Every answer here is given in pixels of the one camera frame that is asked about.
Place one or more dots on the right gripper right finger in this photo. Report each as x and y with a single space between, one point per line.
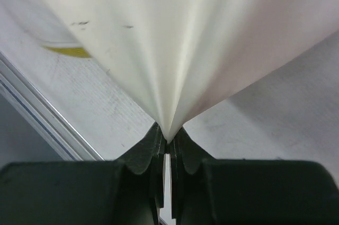
191 179

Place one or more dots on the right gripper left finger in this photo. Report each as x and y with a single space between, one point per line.
141 189

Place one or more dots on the cream pillowcase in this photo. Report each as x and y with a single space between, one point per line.
178 58

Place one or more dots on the white pillow yellow edge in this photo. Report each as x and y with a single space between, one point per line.
72 49

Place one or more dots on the aluminium mounting rail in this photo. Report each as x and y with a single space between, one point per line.
43 116

